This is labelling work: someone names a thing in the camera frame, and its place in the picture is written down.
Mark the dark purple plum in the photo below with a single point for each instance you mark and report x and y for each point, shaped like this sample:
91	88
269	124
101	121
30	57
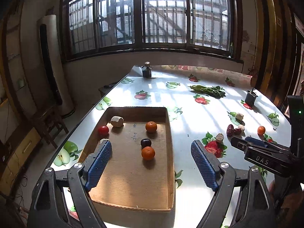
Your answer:
145	143

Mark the red date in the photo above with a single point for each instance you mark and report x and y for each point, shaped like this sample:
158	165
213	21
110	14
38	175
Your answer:
230	130
237	131

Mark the red tomato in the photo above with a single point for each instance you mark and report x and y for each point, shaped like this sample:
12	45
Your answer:
103	131

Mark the beige cake round piece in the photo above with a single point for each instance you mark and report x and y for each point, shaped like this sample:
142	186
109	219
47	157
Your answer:
219	138

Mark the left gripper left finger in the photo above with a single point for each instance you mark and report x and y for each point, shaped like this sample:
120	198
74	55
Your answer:
48	207

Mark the wooden cabinet left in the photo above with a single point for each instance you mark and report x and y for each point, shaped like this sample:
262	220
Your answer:
15	152

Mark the orange mandarin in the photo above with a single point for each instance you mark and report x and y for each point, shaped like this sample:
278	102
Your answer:
261	130
148	153
151	127

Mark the orange mandarin in tray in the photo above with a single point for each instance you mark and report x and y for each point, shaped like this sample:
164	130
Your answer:
151	127

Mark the window with metal bars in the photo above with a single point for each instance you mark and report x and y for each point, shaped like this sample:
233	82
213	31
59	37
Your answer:
95	27

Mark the wooden chair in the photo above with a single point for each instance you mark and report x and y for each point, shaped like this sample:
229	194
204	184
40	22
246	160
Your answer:
49	123

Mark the small dark bottle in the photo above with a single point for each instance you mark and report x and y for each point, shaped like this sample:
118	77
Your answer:
146	70

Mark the green leafy vegetable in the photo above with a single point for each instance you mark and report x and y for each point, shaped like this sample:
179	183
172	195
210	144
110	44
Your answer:
213	91

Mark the white standing air conditioner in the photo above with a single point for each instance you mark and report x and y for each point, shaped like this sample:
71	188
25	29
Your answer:
50	56

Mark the black cup with stick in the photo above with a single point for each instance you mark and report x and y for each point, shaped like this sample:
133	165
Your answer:
250	98

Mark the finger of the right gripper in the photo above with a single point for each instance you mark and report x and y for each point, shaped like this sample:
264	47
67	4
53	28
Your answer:
254	141
240	143

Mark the cardboard tray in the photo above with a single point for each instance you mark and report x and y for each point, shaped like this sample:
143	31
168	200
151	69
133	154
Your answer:
129	182

